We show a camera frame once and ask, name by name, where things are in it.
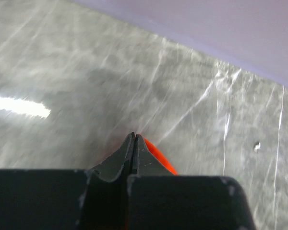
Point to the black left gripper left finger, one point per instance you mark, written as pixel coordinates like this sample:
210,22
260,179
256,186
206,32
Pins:
76,199

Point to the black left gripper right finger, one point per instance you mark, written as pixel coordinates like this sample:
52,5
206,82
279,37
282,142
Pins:
160,200

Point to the orange t-shirt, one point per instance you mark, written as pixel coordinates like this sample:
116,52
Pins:
160,158

